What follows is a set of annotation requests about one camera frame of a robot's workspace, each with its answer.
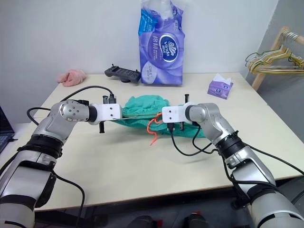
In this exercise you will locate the green shorts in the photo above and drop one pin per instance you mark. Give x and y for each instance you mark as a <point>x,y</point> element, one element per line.
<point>142,104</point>

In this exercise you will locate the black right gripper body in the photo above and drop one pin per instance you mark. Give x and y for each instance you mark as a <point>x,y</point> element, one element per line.
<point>182,126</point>

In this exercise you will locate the large purple tissue pack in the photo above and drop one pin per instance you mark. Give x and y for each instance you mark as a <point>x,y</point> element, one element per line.
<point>164,52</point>

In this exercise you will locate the wooden clothes rack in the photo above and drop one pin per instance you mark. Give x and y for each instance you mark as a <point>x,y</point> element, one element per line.
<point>261,76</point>

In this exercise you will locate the dark laptop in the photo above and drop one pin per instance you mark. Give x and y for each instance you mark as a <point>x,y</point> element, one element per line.
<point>3,128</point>

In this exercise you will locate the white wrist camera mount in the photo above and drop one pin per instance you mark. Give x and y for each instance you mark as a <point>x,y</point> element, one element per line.
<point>109,111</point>
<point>173,112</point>

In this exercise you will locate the small purple tissue pack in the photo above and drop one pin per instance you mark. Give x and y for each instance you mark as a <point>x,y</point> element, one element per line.
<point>219,89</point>

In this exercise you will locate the black handheld controller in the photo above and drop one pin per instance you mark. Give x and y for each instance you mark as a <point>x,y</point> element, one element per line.
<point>123,73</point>

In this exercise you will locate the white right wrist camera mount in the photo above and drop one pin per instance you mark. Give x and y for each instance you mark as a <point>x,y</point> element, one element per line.
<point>173,112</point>

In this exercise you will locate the dark rounded shape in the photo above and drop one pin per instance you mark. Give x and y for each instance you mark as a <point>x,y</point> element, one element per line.
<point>147,223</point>
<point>197,219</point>

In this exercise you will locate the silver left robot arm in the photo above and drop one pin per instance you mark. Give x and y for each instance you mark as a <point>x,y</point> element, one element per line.
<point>50,128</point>

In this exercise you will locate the black table frame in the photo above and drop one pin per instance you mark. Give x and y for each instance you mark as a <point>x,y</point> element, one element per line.
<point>241,203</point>

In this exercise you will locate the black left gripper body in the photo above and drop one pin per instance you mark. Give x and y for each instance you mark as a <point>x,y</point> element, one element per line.
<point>102,128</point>

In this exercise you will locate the pink cloth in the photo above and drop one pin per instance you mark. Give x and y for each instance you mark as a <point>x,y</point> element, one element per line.
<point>71,78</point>

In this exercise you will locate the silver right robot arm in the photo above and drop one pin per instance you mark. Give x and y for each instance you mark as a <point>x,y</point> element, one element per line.
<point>225,133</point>

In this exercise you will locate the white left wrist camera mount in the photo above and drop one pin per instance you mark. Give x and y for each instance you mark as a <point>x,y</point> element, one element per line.
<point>109,111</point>

